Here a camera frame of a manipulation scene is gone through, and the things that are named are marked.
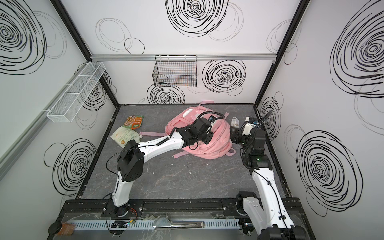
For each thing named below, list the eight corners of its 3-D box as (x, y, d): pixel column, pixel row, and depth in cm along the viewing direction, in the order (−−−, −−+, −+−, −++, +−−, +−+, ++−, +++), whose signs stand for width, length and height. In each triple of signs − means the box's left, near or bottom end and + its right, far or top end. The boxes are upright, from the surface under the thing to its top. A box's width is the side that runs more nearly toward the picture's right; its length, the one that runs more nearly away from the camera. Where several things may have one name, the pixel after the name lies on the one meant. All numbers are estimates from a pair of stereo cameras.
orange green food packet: (123, 129, 108) (122, 127, 106) (127, 117, 115) (126, 115, 113) (140, 129, 108) (139, 127, 106) (144, 117, 115) (143, 115, 113)
